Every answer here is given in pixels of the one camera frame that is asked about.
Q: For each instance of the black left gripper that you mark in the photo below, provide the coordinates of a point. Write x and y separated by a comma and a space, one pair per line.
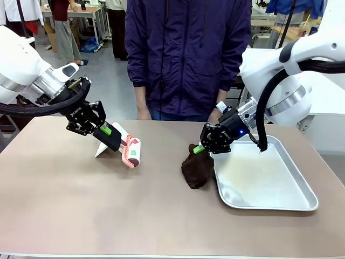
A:
81, 114

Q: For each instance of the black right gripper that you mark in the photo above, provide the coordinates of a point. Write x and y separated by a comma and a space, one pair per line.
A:
229, 129

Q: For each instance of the dark brown cloth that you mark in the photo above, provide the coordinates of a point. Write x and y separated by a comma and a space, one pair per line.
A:
196, 172

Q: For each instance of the pink lint roller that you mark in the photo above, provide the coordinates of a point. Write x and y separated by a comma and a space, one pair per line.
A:
132, 157

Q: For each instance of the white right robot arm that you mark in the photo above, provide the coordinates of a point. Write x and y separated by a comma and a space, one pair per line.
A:
269, 64

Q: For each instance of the person's right forearm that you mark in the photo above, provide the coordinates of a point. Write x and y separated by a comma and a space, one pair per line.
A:
140, 95

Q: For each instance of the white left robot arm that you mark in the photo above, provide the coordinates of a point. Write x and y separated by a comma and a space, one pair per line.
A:
19, 67

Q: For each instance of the person's left forearm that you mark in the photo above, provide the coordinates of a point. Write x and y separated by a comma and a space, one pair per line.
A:
222, 95

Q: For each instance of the person's left hand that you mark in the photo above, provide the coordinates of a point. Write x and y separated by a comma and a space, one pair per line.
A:
214, 115

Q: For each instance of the person's right hand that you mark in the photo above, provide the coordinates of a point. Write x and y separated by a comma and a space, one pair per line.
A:
144, 114

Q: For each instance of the white lint roller stand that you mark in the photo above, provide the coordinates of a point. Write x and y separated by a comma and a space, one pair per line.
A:
102, 150

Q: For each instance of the blue jeans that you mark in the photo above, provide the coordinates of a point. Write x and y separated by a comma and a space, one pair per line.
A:
175, 117

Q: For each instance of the silver metal tray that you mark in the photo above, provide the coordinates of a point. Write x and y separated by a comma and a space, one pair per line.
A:
264, 183

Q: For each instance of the person in navy jacket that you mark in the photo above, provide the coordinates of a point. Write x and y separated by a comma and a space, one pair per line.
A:
186, 54

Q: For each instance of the blue plastic bag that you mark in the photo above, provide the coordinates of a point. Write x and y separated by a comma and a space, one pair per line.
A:
90, 44

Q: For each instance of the bystander in black trousers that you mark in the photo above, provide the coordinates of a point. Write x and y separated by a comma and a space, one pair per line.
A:
117, 32

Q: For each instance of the bystander in red shirt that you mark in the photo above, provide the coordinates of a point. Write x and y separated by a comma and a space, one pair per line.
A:
66, 40

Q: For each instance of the cardboard box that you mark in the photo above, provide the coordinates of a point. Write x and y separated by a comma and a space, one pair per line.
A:
51, 37

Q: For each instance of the grey metal desk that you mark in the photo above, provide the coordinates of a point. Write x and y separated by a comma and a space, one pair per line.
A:
262, 40

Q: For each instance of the wooden background table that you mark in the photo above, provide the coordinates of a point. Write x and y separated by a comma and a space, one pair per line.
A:
89, 10

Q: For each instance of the red hanging cloth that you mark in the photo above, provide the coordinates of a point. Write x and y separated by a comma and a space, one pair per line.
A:
32, 27

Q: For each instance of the wooden side table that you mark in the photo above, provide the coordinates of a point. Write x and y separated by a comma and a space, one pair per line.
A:
292, 32

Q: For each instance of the black stand pole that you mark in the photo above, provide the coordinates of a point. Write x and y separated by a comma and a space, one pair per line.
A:
23, 19
288, 24

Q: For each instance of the clear cup with straw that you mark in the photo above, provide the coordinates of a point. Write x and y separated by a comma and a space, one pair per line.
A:
304, 28

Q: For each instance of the dark blue cup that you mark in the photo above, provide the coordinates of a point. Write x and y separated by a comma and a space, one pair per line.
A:
314, 29

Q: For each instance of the white lab coat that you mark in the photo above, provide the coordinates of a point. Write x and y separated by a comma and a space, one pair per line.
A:
8, 10

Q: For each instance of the blue hanging jacket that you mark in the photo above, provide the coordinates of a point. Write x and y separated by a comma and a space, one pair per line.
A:
310, 8

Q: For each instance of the grey metal frame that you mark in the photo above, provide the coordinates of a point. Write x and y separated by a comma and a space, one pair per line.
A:
8, 129

